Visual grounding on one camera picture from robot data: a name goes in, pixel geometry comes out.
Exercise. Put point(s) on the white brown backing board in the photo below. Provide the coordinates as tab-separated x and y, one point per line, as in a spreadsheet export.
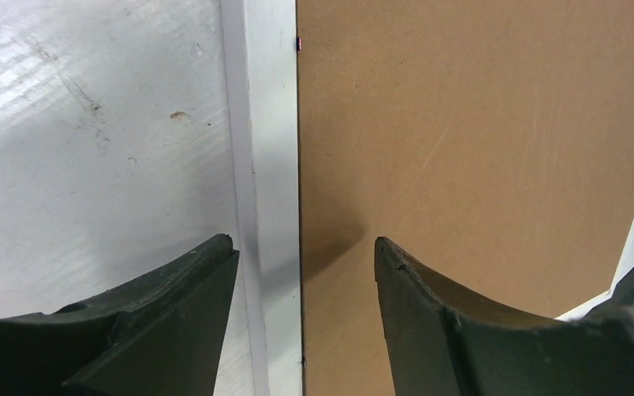
459	153

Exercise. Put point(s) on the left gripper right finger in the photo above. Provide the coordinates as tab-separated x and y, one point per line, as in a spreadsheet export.
445	339

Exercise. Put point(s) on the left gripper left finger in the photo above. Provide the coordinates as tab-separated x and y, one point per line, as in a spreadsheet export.
161	333

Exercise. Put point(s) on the white picture frame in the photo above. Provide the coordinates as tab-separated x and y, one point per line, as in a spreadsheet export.
265	164

